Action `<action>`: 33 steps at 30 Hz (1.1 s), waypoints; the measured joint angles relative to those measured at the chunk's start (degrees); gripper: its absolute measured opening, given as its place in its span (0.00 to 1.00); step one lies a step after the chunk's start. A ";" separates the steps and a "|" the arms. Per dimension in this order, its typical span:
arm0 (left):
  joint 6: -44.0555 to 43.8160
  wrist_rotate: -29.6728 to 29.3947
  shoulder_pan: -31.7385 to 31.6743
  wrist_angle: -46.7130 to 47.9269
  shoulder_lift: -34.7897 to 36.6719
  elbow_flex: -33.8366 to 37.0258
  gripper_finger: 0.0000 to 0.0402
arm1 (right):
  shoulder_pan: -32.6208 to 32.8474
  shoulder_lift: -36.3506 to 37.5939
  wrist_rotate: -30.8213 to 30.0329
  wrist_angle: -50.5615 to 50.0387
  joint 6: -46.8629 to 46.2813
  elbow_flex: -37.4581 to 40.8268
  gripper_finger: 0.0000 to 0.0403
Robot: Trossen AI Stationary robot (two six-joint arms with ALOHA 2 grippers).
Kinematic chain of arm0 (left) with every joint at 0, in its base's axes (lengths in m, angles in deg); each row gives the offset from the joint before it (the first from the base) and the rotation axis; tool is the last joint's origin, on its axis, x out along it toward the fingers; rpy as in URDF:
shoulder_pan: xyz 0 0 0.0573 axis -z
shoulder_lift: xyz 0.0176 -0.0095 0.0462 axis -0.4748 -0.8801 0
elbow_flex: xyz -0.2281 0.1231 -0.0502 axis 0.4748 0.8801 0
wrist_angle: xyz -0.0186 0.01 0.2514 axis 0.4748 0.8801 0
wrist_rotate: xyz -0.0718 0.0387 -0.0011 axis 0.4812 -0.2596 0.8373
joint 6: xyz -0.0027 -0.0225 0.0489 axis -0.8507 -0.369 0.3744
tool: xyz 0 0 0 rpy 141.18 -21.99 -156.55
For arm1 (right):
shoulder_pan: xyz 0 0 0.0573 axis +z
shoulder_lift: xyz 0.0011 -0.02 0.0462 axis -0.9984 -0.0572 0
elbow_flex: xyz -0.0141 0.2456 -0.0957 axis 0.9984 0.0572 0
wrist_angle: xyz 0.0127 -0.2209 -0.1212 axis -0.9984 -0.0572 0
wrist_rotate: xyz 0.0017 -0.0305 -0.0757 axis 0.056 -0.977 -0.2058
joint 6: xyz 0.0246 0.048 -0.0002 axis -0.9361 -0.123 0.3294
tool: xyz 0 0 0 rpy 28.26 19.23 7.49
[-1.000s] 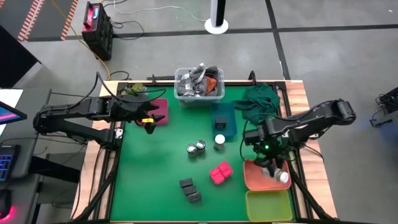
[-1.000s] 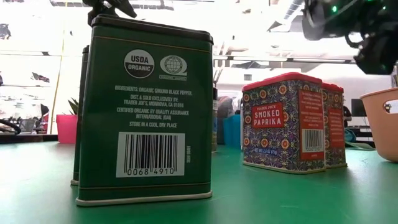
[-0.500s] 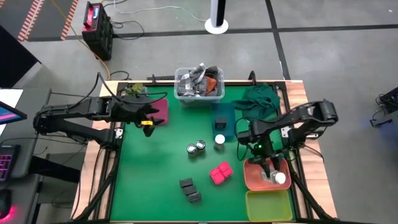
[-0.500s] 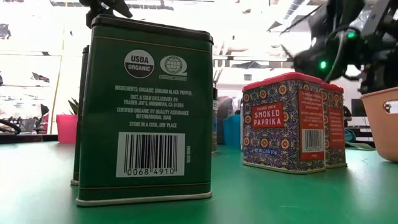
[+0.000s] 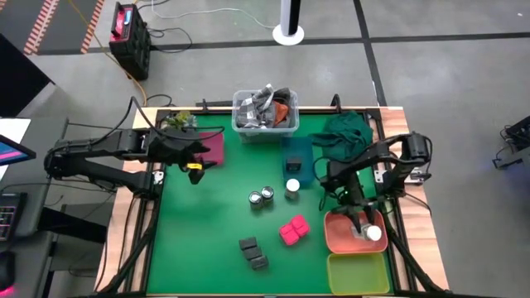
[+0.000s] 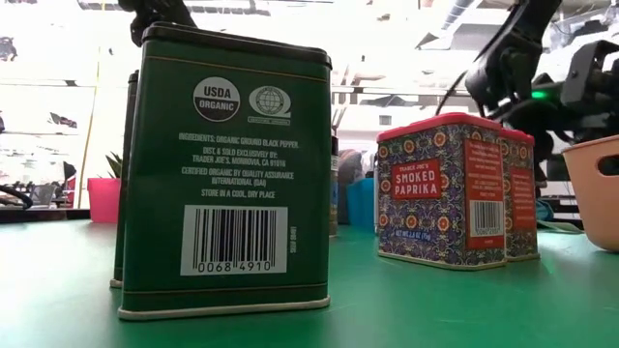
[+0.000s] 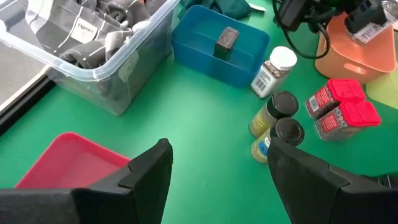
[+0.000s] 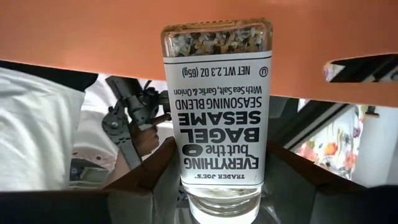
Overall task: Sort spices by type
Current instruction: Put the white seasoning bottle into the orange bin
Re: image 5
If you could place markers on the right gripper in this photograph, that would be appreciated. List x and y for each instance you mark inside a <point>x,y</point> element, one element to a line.
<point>348,182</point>

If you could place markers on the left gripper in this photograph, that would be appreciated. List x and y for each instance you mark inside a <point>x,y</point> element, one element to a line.
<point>172,147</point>

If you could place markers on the spice jar white lid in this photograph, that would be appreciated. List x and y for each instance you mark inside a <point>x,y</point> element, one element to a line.
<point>292,185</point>
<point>374,233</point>

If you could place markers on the dark grey blocks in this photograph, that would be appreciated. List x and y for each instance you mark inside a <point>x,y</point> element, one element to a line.
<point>252,253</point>

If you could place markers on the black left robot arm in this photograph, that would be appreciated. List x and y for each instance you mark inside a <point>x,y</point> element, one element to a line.
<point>124,142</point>

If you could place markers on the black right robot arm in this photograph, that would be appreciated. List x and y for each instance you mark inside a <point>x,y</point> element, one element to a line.
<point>416,147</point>

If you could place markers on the pink plastic bin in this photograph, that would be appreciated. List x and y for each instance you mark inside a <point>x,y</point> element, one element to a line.
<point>215,149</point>

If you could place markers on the yellow tape strip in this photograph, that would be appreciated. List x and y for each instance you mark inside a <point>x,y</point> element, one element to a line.
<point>194,166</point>

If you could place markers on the orange plastic bin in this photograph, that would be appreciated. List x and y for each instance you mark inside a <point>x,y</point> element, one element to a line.
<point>339,236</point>

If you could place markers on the small green plant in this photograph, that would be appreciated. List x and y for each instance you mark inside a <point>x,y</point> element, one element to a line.
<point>180,120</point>

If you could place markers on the silver mounting plate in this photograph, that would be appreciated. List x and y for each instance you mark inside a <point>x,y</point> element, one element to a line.
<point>158,177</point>
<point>379,176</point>

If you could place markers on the black clamp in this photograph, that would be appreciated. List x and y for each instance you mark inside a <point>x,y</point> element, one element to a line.
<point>336,101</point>
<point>203,105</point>

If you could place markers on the yellow-green plastic bin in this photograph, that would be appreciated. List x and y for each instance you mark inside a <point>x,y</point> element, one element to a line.
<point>358,275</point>

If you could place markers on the clear plastic storage bin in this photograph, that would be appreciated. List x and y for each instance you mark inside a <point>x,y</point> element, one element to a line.
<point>265,134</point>

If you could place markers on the grey white cloth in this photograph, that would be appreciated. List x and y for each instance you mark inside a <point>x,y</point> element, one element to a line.
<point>254,109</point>

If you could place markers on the green table mat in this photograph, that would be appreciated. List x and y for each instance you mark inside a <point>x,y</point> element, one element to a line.
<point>207,232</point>

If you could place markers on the orange cloth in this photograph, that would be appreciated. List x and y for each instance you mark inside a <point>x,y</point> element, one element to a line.
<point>280,113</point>

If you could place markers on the dark green cloth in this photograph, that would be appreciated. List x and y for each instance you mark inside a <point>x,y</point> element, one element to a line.
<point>343,132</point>

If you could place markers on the blue plastic bin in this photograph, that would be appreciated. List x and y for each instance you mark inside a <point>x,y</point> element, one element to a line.
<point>304,149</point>

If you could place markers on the black cloth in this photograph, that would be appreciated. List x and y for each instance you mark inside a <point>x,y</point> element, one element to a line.
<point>283,96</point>

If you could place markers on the black red equipment case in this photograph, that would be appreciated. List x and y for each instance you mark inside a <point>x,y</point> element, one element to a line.
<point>132,45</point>

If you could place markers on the white black tower stand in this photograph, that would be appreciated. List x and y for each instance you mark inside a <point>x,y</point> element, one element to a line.
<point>288,35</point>

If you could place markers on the grey desk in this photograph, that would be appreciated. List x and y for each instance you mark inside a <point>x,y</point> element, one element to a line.
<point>45,165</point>

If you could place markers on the computer monitor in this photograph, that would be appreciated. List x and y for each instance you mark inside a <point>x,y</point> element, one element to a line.
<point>14,151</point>

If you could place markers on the white paper sheet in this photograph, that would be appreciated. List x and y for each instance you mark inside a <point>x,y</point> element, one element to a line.
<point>14,126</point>

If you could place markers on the black board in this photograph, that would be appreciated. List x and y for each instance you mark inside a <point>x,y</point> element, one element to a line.
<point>20,78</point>

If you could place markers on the backlit keyboard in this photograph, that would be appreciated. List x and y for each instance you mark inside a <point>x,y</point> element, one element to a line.
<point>10,215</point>

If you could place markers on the black computer mouse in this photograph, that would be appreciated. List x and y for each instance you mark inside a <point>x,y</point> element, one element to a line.
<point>6,269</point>

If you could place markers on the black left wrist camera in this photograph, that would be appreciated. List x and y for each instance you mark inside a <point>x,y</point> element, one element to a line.
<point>196,177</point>

